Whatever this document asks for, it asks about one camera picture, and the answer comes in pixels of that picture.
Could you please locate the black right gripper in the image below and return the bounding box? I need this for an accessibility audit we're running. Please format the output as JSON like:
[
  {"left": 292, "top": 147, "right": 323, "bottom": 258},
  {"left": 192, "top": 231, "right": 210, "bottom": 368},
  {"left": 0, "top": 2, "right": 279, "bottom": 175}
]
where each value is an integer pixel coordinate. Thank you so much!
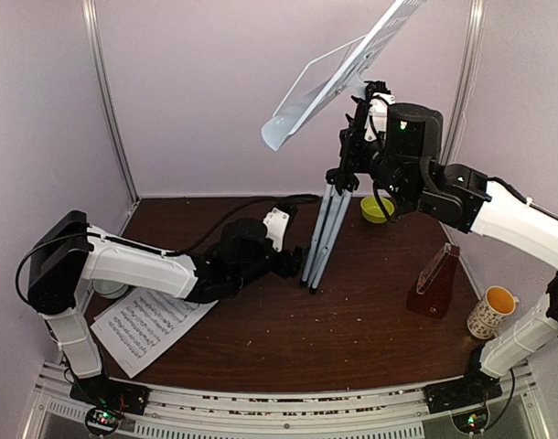
[{"left": 338, "top": 123, "right": 413, "bottom": 205}]

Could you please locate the white perforated music stand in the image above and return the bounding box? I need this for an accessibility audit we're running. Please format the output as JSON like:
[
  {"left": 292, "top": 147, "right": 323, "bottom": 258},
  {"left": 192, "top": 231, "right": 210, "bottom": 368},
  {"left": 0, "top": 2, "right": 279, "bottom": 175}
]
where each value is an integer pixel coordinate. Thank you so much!
[{"left": 261, "top": 0, "right": 429, "bottom": 294}]

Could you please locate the sheet music page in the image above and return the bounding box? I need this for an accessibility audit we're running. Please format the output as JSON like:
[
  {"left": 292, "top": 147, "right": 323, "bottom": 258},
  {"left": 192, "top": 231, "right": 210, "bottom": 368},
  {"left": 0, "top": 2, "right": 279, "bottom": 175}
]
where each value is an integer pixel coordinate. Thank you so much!
[{"left": 91, "top": 288, "right": 216, "bottom": 378}]

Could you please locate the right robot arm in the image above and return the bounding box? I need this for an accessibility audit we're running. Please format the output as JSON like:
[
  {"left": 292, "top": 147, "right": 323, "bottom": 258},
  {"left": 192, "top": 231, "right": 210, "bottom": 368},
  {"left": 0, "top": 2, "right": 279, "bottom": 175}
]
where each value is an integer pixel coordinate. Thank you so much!
[{"left": 339, "top": 92, "right": 558, "bottom": 404}]

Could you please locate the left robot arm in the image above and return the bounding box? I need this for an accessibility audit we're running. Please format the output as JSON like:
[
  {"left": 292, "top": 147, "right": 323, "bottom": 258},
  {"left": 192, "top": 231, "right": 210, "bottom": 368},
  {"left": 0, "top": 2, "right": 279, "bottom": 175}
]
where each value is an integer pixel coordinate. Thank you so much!
[{"left": 15, "top": 194, "right": 319, "bottom": 406}]

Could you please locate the lime green bowl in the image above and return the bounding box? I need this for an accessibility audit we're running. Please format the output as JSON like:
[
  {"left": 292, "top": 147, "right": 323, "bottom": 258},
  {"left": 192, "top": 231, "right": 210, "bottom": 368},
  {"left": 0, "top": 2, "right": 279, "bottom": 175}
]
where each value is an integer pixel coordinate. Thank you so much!
[{"left": 360, "top": 196, "right": 395, "bottom": 224}]

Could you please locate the brown wooden metronome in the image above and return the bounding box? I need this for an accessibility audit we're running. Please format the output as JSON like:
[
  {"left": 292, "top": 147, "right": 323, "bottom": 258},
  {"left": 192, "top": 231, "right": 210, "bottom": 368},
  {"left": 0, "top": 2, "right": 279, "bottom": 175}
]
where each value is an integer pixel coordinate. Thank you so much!
[{"left": 406, "top": 242, "right": 460, "bottom": 319}]

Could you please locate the pale celadon bowl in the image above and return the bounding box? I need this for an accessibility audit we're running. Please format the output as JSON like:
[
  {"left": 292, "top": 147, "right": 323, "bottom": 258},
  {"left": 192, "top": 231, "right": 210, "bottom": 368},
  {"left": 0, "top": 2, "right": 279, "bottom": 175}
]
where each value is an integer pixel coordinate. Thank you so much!
[{"left": 91, "top": 280, "right": 129, "bottom": 300}]

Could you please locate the patterned yellow-lined mug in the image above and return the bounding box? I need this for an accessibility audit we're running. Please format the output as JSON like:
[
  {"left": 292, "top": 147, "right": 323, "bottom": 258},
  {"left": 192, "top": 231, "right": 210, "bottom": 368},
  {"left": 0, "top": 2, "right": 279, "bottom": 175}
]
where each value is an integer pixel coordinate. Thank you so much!
[{"left": 467, "top": 285, "right": 520, "bottom": 340}]

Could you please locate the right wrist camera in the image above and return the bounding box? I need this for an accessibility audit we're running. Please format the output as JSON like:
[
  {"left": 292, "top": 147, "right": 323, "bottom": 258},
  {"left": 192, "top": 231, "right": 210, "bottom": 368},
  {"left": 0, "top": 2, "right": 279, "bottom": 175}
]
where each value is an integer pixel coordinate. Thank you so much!
[{"left": 364, "top": 80, "right": 395, "bottom": 142}]

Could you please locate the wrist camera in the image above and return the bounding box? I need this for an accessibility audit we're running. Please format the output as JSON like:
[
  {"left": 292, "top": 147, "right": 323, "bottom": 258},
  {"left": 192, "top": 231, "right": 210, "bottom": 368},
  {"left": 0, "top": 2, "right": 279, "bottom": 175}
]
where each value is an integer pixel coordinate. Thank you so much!
[
  {"left": 263, "top": 203, "right": 297, "bottom": 252},
  {"left": 364, "top": 80, "right": 395, "bottom": 142}
]

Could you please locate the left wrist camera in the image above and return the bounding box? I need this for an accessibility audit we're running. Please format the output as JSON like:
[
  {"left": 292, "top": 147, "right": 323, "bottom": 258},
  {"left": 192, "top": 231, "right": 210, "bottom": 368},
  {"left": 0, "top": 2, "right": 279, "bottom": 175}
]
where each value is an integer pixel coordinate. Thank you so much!
[{"left": 263, "top": 203, "right": 297, "bottom": 252}]

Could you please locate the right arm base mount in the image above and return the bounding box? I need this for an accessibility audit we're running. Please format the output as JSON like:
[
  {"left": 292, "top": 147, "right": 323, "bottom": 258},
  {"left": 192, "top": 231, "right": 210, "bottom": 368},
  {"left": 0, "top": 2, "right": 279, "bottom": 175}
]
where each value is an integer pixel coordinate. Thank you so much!
[{"left": 424, "top": 379, "right": 502, "bottom": 414}]

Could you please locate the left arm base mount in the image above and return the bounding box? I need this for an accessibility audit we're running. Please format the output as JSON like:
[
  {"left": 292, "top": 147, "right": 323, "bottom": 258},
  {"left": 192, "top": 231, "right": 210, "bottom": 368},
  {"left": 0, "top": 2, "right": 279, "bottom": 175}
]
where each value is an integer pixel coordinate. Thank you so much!
[{"left": 70, "top": 375, "right": 150, "bottom": 415}]

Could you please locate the aluminium front rail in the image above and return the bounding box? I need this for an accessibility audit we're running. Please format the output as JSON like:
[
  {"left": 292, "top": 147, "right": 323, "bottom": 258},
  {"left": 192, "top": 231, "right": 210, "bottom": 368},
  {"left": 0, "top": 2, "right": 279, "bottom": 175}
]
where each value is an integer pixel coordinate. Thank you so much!
[{"left": 20, "top": 359, "right": 558, "bottom": 439}]

